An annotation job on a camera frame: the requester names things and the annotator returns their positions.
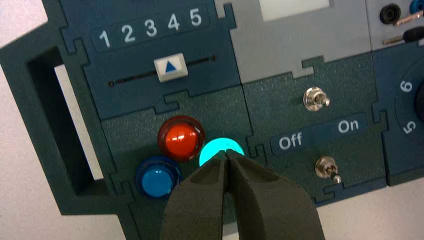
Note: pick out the blue banana socket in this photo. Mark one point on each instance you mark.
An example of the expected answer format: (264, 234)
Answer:
(414, 6)

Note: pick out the grey and teal control box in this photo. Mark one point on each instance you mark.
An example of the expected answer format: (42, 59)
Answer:
(205, 102)

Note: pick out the blue push button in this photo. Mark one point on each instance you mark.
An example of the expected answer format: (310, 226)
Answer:
(158, 178)

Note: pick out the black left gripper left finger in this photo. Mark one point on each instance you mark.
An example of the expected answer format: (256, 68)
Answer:
(198, 205)

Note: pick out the green push button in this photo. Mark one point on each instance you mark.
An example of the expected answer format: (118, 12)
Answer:
(215, 149)

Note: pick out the red push button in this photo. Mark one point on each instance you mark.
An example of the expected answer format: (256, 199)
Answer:
(181, 139)

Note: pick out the green teal rotary knob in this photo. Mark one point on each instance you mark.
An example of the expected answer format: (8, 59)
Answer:
(420, 105)

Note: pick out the black banana socket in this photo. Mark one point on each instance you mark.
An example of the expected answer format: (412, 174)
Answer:
(390, 14)

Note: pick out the white slider knob blue triangle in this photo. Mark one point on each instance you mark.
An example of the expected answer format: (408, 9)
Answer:
(170, 67)

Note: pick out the metal toggle switch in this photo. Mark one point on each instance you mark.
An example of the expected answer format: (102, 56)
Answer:
(326, 169)
(315, 98)

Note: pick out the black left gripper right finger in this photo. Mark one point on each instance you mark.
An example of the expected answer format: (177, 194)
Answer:
(271, 212)

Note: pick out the white display window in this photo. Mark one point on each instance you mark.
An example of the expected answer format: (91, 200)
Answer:
(294, 8)

